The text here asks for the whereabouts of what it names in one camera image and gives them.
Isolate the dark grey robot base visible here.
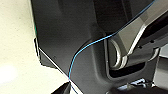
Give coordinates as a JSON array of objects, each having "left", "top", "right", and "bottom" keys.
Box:
[{"left": 29, "top": 0, "right": 168, "bottom": 94}]

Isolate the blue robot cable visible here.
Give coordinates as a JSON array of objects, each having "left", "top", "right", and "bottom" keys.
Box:
[{"left": 67, "top": 0, "right": 158, "bottom": 82}]

